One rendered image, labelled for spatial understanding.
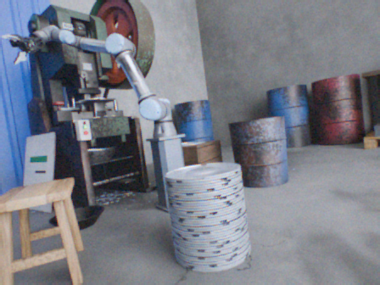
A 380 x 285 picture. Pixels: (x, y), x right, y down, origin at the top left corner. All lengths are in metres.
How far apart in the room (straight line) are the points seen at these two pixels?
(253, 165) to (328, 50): 3.02
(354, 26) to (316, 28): 0.50
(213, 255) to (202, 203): 0.18
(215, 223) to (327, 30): 4.03
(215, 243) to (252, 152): 1.04
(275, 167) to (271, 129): 0.27
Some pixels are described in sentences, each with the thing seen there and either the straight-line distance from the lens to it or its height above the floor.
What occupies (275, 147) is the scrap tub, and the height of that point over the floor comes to 0.27.
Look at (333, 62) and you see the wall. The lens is 4.52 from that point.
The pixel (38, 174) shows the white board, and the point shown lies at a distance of 2.39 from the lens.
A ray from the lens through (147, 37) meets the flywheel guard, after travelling 2.30.
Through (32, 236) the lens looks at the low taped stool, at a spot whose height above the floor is 0.12.
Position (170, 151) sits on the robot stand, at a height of 0.36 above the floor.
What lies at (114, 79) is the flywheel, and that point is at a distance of 2.55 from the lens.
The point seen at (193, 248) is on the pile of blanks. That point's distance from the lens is 0.94.
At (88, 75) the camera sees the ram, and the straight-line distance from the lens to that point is 2.25.
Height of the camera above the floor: 0.49
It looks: 3 degrees down
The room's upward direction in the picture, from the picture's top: 8 degrees counter-clockwise
